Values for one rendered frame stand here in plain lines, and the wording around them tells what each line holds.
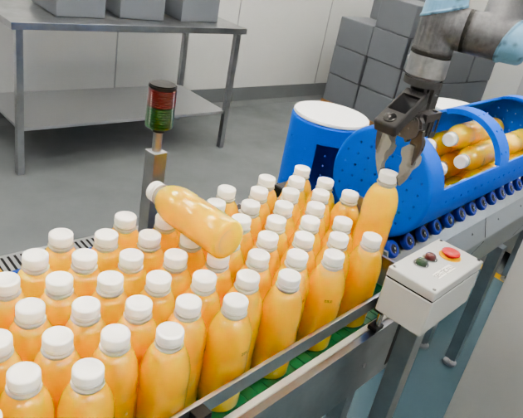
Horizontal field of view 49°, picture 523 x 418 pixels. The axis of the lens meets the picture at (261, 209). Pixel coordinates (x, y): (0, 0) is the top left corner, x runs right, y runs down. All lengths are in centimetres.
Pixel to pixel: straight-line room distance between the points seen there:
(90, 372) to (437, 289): 61
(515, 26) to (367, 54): 432
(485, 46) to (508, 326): 78
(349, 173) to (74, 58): 336
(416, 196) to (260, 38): 424
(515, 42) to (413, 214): 51
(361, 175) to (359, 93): 398
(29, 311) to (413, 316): 65
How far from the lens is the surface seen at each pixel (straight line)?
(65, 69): 460
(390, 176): 117
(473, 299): 260
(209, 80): 529
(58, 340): 80
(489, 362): 168
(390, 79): 523
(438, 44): 111
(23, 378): 75
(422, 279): 109
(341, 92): 558
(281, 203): 120
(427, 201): 140
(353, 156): 149
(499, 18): 111
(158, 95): 129
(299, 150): 205
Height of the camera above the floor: 163
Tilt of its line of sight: 27 degrees down
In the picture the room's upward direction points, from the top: 11 degrees clockwise
